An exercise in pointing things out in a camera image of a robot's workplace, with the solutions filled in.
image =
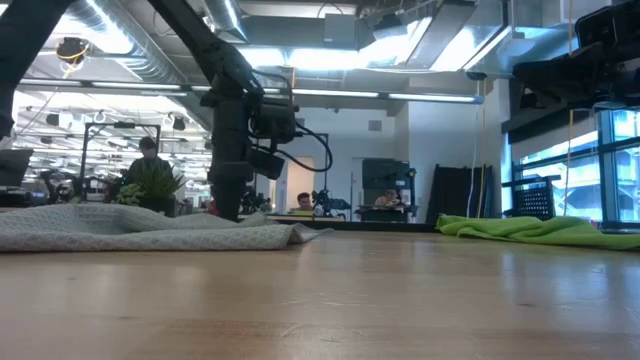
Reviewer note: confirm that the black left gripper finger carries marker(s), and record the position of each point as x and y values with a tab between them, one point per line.
230	200

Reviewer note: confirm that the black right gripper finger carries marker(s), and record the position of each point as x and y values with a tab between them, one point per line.
537	75

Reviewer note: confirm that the grey microfiber towel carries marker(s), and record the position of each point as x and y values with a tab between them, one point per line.
125	230

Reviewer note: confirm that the green microfiber towel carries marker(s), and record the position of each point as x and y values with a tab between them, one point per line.
525	231

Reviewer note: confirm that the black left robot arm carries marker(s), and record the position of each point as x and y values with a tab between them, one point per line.
200	40

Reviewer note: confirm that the black background robot arm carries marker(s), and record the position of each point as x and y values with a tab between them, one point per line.
327	200
255	202
60	187

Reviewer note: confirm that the person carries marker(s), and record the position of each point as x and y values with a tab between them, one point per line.
304	200
389	199
147	165

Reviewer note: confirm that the artificial green potted plant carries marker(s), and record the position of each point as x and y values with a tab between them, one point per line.
155	187

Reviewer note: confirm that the long ceiling light tube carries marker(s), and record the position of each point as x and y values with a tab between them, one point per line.
430	97

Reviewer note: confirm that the black perforated panel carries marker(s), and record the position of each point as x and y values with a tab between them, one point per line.
534	202

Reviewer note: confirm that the black leaning panels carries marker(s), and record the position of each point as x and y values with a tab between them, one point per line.
450	195

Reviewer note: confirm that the dark storage cabinet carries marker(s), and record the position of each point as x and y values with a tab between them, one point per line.
385	172

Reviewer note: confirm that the black round ceiling device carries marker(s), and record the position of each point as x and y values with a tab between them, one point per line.
71	49

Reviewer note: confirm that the dark computer monitor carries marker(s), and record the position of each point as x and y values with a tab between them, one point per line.
15	167

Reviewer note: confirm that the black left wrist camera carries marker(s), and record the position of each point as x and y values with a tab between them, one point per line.
275	120

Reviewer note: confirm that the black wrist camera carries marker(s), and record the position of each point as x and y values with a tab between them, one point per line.
607	25
275	120

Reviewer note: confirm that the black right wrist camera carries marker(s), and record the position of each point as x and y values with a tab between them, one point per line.
607	25

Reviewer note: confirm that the black window frame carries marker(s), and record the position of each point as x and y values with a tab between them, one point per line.
606	175

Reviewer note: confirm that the black metal stand frame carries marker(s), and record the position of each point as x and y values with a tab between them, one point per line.
120	125

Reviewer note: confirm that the black table frame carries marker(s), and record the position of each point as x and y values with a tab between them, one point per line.
375	226

